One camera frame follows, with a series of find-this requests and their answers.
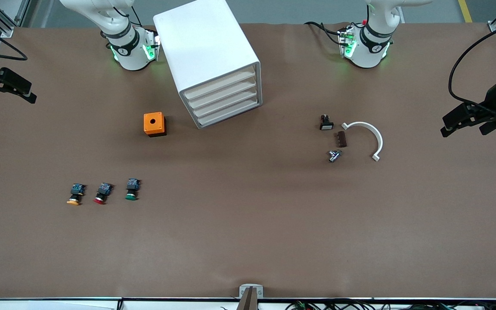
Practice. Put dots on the brown table mat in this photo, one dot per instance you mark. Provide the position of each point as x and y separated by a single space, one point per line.
248 224

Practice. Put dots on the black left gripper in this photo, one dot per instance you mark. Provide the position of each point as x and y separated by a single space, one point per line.
494 99

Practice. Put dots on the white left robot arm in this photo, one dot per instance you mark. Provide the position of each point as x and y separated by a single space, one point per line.
366 58

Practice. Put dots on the black white rectangular switch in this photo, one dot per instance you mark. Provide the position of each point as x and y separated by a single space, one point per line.
326 125

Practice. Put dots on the green push button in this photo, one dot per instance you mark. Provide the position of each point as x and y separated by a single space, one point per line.
132 187

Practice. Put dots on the small metal connector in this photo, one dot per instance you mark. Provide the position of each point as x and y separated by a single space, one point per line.
334 155

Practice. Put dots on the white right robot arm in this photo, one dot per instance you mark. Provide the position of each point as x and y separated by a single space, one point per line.
129 58

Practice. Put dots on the brown terminal block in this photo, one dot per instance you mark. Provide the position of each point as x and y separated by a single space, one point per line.
340 139

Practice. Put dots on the red push button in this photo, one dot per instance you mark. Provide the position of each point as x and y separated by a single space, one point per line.
103 189

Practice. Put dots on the yellow push button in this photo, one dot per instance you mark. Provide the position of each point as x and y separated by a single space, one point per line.
77 189

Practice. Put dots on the grey table edge clamp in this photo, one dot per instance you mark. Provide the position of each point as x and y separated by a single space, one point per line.
243 292

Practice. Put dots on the orange button enclosure box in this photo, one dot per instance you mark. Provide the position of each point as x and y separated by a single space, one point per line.
148 125

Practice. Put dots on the white table edge rail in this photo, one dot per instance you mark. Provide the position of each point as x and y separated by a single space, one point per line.
58 305

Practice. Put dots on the white curved bracket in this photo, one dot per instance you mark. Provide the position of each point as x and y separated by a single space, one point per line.
377 137

